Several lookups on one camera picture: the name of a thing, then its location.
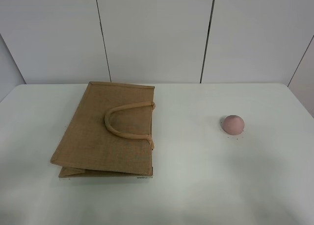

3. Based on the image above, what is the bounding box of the pink peach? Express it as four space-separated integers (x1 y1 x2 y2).
219 115 245 136

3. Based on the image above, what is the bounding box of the brown linen tote bag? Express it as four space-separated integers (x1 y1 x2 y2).
51 82 156 178

